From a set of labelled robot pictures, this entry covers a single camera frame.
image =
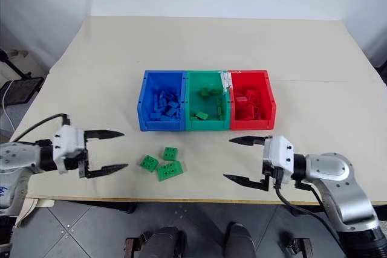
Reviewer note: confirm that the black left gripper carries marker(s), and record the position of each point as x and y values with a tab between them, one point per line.
74	162

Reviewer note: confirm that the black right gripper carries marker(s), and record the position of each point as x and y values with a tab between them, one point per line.
268	168

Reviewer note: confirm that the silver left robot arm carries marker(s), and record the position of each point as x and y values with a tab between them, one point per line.
15	156

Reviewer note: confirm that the red plastic bin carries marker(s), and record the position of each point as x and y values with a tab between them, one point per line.
251	124

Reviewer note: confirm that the small green building block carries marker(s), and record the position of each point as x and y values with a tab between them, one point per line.
148	163
170	153

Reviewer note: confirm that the green plastic bin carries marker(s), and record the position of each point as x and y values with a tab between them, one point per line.
208	125

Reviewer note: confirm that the blue plastic bin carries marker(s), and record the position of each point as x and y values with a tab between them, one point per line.
142	110

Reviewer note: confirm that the large green building block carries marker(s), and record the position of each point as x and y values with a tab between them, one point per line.
170	171

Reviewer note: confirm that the blue building block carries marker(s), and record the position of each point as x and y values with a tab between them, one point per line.
170	111
165	118
165	95
173	104
157	102

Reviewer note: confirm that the dark rounded shape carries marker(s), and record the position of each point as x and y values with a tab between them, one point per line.
239	241
167	241

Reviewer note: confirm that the white tape strip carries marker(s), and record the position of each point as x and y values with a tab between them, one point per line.
225	81

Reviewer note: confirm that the beige cardboard piece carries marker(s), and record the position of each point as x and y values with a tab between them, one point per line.
28	209

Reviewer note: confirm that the black floor stand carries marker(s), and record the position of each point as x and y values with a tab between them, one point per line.
21	89

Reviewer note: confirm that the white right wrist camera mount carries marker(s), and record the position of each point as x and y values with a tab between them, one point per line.
279	149

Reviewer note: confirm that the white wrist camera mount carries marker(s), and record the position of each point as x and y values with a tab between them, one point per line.
279	149
68	141

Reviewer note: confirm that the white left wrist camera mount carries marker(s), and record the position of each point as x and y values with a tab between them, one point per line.
68	141

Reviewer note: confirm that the rusty metal bracket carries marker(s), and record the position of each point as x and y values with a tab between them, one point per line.
133	246
297	247

